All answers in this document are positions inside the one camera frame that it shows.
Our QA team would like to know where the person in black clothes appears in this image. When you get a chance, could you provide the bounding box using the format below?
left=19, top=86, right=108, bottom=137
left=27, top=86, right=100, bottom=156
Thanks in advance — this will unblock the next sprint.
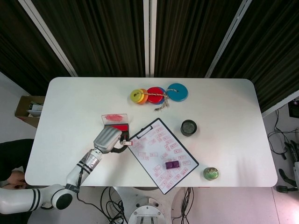
left=0, top=139, right=35, bottom=189

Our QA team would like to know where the teal wooden disc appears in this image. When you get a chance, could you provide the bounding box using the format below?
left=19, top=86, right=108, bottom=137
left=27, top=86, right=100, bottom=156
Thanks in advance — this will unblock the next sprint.
left=166, top=83, right=189, bottom=102

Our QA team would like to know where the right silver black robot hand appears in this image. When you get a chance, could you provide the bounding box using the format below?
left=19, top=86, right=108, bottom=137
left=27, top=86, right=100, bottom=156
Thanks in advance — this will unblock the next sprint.
left=279, top=140, right=299, bottom=186

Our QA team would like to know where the orange wooden disc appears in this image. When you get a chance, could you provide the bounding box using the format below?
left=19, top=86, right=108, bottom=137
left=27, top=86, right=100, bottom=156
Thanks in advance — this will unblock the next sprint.
left=138, top=89, right=149, bottom=105

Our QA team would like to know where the brown twine rope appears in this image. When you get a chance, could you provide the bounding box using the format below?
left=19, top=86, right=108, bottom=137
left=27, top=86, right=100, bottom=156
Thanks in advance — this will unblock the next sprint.
left=139, top=89, right=181, bottom=112

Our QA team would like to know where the green gold round tin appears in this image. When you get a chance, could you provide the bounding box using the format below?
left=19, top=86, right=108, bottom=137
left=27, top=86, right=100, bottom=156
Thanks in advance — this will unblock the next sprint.
left=202, top=167, right=220, bottom=181

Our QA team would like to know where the dark pleated curtain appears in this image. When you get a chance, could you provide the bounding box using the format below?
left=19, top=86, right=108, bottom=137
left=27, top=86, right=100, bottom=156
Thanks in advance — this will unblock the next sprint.
left=31, top=0, right=147, bottom=77
left=0, top=0, right=72, bottom=96
left=210, top=0, right=299, bottom=113
left=154, top=0, right=243, bottom=78

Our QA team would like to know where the black round tin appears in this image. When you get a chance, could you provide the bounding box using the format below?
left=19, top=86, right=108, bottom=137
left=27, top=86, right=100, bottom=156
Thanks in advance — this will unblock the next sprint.
left=180, top=119, right=199, bottom=137

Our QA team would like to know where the purple block stamp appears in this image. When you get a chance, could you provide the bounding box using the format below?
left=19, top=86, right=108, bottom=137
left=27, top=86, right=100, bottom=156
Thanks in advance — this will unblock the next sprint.
left=165, top=160, right=181, bottom=170

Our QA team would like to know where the black box with purple light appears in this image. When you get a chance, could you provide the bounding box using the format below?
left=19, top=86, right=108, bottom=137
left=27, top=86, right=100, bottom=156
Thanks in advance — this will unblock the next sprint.
left=288, top=99, right=299, bottom=118

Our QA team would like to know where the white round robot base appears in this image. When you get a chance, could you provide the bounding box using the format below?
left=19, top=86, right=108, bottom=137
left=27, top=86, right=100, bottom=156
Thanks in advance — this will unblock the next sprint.
left=128, top=197, right=166, bottom=224

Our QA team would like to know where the red wooden disc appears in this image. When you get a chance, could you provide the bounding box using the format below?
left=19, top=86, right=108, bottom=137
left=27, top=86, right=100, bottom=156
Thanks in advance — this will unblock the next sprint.
left=147, top=86, right=166, bottom=104

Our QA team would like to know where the red ink pad case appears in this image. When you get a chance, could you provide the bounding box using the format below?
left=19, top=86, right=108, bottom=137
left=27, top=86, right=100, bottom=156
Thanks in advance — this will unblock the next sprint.
left=101, top=113, right=130, bottom=140

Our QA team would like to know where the black floor cable bundle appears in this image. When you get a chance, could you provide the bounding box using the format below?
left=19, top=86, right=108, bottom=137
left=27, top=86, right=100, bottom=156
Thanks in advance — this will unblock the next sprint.
left=77, top=186, right=128, bottom=224
left=172, top=186, right=195, bottom=220
left=267, top=109, right=299, bottom=161

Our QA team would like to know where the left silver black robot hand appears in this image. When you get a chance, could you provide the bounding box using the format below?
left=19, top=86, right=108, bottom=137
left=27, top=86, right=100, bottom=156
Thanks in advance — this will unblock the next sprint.
left=93, top=127, right=132, bottom=154

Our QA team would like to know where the dark blue wooden disc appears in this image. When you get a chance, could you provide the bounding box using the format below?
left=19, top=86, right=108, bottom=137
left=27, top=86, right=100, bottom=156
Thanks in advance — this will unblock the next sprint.
left=154, top=88, right=167, bottom=105

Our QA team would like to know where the black floor device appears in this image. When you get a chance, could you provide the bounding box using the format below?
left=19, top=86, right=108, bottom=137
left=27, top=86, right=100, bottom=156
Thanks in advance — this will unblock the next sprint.
left=277, top=185, right=299, bottom=193

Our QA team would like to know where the white frame post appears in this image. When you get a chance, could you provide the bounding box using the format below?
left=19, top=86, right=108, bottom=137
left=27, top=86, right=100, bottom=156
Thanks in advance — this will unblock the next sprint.
left=143, top=0, right=157, bottom=77
left=205, top=0, right=253, bottom=78
left=18, top=0, right=78, bottom=77

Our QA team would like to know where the black edged clipboard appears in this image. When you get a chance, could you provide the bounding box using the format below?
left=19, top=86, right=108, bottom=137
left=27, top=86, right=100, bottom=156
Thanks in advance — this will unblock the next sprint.
left=127, top=118, right=199, bottom=196

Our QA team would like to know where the brown cardboard box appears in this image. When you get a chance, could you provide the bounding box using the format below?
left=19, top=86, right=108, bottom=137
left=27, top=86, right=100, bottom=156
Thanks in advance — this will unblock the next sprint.
left=14, top=95, right=46, bottom=128

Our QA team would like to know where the yellow wooden disc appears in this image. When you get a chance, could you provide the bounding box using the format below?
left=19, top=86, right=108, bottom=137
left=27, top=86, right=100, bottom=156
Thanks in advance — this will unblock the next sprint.
left=130, top=89, right=144, bottom=103

